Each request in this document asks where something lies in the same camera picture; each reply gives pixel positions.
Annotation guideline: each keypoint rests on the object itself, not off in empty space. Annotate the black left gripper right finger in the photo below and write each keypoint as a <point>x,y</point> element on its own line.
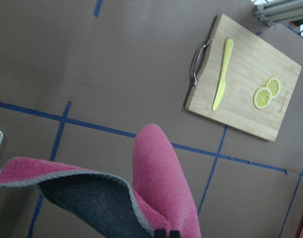
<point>174,234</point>

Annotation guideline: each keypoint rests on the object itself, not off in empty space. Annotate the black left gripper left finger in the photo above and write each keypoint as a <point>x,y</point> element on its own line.
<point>160,234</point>

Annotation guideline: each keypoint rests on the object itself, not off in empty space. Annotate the pink and grey cloth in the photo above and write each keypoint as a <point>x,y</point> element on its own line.
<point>159,197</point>

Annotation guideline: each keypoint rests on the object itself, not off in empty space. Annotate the lemon slice lower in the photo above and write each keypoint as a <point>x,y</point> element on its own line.
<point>262,97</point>

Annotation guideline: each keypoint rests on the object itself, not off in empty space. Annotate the lemon slice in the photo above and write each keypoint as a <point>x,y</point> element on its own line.
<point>274,85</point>
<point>262,97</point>

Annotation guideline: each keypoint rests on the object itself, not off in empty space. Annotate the bamboo cutting board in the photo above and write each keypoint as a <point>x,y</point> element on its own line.
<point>253,61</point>

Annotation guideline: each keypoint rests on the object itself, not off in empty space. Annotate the lemon slice upper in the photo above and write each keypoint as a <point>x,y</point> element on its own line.
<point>274,85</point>

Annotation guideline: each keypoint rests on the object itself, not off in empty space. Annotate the yellow plastic knife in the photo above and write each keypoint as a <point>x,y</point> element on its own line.
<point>221,87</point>

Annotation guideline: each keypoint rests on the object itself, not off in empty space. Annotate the aluminium frame post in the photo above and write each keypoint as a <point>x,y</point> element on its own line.
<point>279,11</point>

